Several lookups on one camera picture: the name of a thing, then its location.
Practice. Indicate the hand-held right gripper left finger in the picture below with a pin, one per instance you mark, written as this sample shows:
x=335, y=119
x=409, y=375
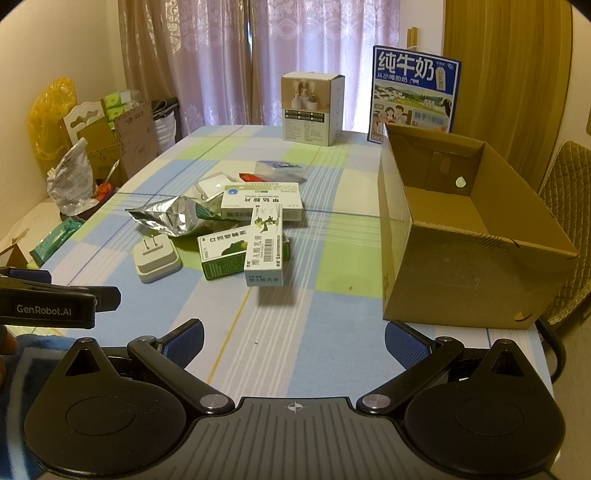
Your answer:
x=184, y=344

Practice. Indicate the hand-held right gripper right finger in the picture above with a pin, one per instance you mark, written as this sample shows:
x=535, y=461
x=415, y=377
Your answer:
x=405, y=344

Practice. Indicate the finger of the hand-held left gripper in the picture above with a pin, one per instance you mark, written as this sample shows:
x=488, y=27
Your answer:
x=108, y=297
x=27, y=275

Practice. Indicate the white power adapter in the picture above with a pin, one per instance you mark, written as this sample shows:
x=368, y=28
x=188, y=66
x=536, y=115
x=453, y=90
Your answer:
x=157, y=263

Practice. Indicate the brown cardboard box container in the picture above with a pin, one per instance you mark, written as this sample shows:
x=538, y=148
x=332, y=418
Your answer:
x=461, y=286

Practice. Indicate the silver foil bag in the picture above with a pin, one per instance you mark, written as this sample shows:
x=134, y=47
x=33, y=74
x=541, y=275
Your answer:
x=171, y=217

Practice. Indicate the slim white green tube box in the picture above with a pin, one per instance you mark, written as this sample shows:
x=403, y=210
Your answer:
x=263, y=258

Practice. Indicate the clear plastic packet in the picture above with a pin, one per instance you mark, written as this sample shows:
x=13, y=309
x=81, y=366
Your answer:
x=210, y=187

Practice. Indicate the white medicine box green logo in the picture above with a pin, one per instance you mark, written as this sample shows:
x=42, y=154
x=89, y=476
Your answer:
x=258, y=203

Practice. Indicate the red packet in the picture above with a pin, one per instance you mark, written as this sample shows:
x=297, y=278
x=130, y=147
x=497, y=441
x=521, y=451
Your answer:
x=247, y=177

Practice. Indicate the clear floss box blue label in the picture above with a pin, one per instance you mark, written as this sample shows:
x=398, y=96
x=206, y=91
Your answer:
x=281, y=170

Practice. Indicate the person's left hand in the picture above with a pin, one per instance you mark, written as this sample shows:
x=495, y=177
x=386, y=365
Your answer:
x=6, y=342

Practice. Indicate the green wipes pack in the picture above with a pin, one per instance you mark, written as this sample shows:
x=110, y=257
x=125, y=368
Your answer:
x=57, y=240

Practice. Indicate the blue blanket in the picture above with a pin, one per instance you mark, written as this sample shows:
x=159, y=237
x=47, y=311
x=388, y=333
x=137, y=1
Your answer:
x=32, y=364

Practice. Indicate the plaid tablecloth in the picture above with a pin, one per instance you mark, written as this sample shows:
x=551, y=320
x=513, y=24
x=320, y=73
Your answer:
x=323, y=323

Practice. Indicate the silver snack bag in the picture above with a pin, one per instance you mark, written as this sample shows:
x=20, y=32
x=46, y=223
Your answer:
x=71, y=180

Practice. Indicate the small brown cardboard box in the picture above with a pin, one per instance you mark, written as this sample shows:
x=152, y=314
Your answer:
x=104, y=159

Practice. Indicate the yellow plastic bag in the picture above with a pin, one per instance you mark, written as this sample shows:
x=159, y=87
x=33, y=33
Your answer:
x=46, y=115

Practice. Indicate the brown cardboard sheet box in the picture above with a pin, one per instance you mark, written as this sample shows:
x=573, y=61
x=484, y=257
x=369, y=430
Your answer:
x=136, y=138

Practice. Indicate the white die-cut cardboard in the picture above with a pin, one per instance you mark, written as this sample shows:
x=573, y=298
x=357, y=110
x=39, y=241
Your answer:
x=85, y=115

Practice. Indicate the black and white bag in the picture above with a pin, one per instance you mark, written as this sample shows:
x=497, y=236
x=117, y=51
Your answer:
x=165, y=124

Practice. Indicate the green tissue packs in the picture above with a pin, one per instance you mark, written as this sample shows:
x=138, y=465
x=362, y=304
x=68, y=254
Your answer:
x=121, y=105

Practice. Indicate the quilted brown chair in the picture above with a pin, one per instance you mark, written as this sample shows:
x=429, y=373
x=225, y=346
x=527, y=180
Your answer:
x=568, y=194

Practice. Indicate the beige humidifier box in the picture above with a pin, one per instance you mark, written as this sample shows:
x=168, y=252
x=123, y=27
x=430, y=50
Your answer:
x=304, y=120

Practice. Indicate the brown curtain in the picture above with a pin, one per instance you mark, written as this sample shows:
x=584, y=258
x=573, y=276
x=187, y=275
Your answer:
x=147, y=55

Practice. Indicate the blue milk carton box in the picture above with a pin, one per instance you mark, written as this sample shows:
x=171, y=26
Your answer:
x=415, y=92

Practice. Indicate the golden curtain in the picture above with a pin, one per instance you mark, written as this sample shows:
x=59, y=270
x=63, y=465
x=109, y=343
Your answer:
x=508, y=83

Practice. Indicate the wooden sticks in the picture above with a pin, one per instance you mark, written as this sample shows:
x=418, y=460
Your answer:
x=413, y=37

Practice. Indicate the pink sheer curtain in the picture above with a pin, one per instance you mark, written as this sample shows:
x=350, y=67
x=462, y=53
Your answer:
x=323, y=37

